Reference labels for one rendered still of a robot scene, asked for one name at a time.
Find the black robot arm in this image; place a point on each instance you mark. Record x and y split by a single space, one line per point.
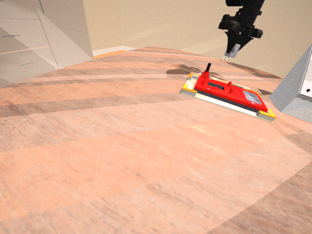
240 3

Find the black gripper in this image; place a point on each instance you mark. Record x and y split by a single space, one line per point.
244 24

